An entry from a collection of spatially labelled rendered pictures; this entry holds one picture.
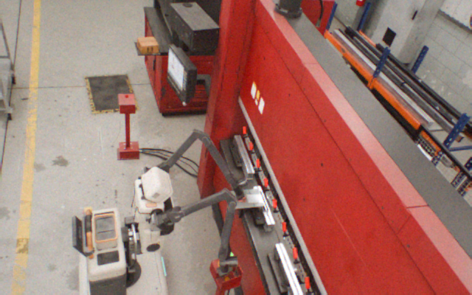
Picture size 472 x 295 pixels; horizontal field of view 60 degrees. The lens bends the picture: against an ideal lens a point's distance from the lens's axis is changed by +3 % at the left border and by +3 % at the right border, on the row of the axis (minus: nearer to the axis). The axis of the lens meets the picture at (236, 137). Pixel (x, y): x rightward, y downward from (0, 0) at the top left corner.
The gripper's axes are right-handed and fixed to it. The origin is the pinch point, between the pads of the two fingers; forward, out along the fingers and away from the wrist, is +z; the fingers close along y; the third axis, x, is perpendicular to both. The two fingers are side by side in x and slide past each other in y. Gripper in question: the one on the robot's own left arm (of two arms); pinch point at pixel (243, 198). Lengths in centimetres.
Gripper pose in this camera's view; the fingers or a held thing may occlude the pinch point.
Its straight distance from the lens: 319.5
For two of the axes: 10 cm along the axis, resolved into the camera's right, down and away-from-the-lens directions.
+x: -9.0, 4.3, 0.7
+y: -2.5, -6.5, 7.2
